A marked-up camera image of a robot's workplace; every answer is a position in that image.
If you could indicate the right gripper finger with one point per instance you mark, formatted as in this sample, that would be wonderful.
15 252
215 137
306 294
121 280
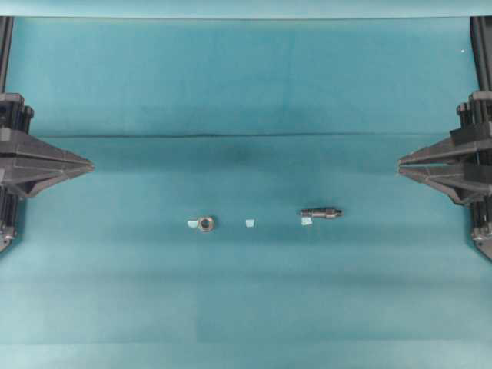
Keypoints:
449 180
462 144

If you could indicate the teal table cloth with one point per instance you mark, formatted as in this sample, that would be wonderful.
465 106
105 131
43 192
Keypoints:
224 121

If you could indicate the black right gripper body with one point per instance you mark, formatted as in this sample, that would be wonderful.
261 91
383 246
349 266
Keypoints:
475 119

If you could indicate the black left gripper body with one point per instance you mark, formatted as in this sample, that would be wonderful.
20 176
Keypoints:
16 116

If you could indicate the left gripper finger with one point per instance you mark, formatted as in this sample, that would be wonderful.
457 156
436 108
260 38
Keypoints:
27 183
18 143

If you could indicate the left black base frame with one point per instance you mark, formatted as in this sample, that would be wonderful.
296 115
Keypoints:
4 50

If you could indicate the right black base frame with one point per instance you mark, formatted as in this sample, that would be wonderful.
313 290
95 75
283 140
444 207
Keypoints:
480 34

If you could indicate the black base frame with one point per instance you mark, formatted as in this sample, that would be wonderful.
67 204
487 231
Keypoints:
4 50
480 34

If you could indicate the right tape marker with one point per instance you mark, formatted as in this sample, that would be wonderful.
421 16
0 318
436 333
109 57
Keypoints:
306 221

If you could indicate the dark metal shaft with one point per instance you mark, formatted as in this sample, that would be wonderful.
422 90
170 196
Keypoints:
321 213

